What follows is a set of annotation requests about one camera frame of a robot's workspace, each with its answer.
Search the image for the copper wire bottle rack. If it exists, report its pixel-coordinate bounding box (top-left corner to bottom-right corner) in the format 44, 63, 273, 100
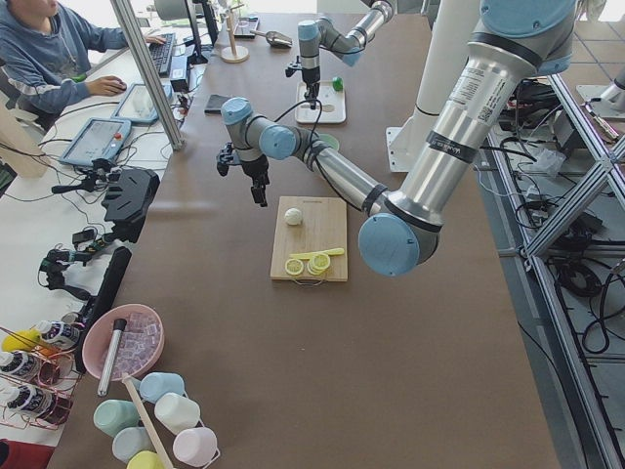
1, 328, 81, 430

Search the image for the blue teach pendant tablet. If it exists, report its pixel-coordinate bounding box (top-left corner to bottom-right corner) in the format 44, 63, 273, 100
111, 83, 158, 125
59, 118, 132, 167

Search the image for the wooden cup rack pole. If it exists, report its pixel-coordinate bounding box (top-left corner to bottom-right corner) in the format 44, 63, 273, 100
121, 374, 174, 469

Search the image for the wooden mug tree stand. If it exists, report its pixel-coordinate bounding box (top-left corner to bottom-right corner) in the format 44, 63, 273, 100
219, 1, 249, 64

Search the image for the yellow cup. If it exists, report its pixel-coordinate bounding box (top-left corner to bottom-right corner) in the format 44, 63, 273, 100
126, 450, 164, 469

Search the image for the mint green cup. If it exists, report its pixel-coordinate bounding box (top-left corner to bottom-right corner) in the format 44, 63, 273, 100
93, 400, 140, 437

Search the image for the lemon slice front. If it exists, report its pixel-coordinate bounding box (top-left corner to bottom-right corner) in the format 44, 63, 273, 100
284, 258, 304, 277

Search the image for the yellow plastic knife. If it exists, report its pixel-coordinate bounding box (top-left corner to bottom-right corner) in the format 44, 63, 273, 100
289, 247, 345, 260

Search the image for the metal tube in bowl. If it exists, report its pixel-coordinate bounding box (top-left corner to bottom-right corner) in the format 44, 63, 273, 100
97, 319, 127, 398

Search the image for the wooden cutting board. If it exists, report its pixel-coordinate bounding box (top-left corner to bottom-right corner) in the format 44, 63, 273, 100
270, 196, 348, 282

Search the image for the pink cup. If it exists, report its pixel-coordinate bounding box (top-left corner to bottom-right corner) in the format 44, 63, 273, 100
173, 427, 218, 467

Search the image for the pink bowl with ice cubes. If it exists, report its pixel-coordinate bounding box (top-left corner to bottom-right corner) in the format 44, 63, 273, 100
82, 304, 165, 381

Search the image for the blue teach pendant tablet far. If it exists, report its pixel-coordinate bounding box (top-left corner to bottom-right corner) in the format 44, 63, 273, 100
111, 83, 158, 125

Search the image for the black plastic device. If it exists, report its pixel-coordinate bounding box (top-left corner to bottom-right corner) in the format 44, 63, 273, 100
102, 168, 160, 242

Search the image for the grey blue cup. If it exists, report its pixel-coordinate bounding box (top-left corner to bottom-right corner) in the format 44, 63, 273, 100
111, 427, 153, 463

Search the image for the blue teach pendant tablet near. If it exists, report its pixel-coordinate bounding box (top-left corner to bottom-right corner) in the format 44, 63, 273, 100
59, 118, 132, 167

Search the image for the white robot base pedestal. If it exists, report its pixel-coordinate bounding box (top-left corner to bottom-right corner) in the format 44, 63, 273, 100
387, 0, 479, 173

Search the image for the metal scoop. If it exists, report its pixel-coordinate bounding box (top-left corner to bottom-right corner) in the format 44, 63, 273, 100
251, 29, 293, 49

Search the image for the white ceramic spoon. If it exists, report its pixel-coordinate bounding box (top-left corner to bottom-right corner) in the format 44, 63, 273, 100
311, 102, 335, 112

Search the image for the grey folded cloth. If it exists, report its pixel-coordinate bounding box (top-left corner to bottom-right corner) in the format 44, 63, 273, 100
204, 94, 229, 114

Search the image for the black keyboard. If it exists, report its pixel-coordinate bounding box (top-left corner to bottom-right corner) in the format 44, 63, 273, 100
148, 33, 176, 76

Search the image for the light blue cup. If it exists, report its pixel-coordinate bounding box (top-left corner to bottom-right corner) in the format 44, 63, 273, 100
139, 371, 186, 404

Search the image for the aluminium frame post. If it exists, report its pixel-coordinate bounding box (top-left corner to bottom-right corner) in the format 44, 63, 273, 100
110, 0, 185, 150

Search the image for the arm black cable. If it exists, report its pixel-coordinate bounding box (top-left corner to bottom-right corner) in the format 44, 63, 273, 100
271, 98, 338, 187

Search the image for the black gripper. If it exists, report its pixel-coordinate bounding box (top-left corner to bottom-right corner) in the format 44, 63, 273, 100
216, 142, 270, 206
285, 56, 320, 108

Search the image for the lemon slice stack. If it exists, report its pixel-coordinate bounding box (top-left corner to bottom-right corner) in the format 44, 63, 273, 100
307, 255, 331, 276

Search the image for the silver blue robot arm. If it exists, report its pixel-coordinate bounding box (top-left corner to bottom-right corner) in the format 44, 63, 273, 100
285, 1, 398, 108
217, 1, 577, 277

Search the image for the mint green bowl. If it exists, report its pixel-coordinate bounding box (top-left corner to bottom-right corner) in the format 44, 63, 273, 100
319, 133, 340, 150

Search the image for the green lime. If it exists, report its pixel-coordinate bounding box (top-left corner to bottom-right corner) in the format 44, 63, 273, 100
331, 76, 344, 92

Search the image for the cream rabbit tray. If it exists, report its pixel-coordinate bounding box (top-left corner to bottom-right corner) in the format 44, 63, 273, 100
294, 80, 347, 124

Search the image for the white cup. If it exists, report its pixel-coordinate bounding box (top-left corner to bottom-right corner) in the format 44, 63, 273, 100
154, 393, 201, 435

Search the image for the person in blue hoodie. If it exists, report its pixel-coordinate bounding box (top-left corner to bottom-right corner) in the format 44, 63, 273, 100
0, 0, 166, 129

